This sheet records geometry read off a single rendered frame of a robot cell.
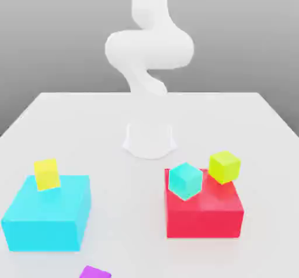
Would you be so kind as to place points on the small yellow cube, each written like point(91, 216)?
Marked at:
point(46, 174)

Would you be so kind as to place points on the large red box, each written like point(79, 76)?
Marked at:
point(205, 217)

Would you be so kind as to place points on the small lime cube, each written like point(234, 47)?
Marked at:
point(224, 167)

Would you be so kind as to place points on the small turquoise cube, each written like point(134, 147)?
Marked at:
point(185, 181)

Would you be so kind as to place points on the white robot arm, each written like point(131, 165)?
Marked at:
point(149, 49)

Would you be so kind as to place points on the small purple cube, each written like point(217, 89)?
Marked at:
point(93, 273)

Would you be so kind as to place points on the large cyan box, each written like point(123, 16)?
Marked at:
point(44, 217)

